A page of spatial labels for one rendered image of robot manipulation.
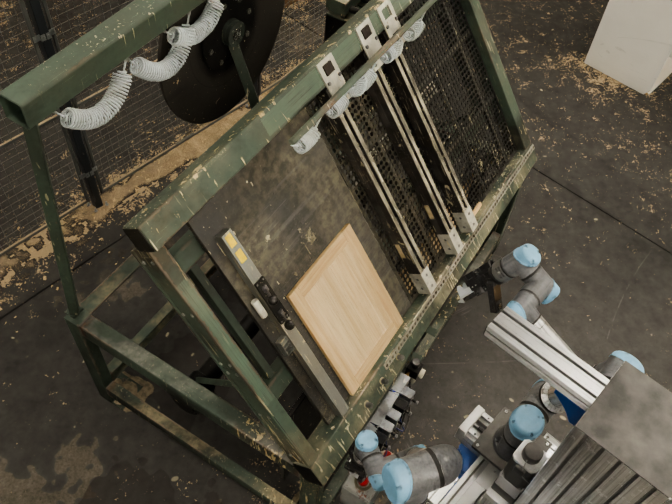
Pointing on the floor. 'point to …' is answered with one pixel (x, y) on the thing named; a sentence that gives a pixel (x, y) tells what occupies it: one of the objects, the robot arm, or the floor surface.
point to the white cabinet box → (634, 43)
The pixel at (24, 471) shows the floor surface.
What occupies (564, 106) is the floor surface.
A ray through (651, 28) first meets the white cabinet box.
